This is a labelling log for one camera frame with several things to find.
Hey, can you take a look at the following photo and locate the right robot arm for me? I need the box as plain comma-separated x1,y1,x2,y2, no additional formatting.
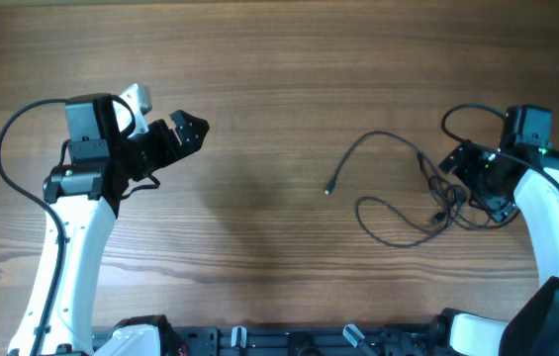
426,105,559,355

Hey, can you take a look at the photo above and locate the right camera cable black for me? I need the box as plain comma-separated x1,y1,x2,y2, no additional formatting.
441,103,559,284

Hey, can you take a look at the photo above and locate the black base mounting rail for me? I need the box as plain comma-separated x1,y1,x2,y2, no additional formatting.
162,324,455,356

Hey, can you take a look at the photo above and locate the black cable bundle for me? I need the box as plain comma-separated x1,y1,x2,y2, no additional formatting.
323,130,520,248

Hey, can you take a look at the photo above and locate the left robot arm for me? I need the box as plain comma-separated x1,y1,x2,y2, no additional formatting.
5,93,210,355

